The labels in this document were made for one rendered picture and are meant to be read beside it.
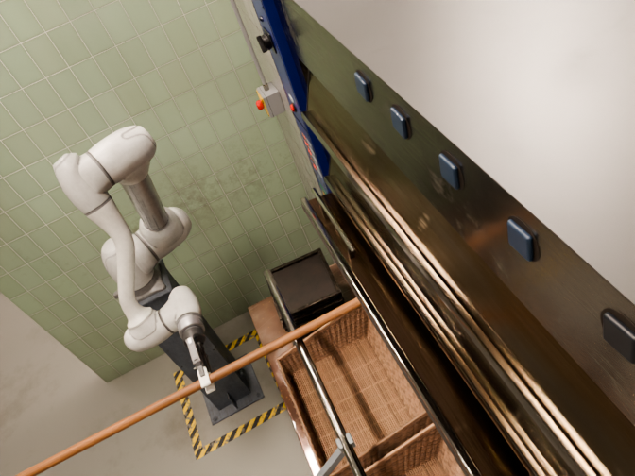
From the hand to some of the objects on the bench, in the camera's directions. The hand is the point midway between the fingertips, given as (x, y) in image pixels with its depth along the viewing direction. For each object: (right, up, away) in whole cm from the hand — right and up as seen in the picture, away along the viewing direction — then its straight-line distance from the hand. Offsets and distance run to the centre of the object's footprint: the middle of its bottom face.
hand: (206, 380), depth 170 cm
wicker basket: (+53, -22, +47) cm, 74 cm away
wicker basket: (+75, -58, +6) cm, 95 cm away
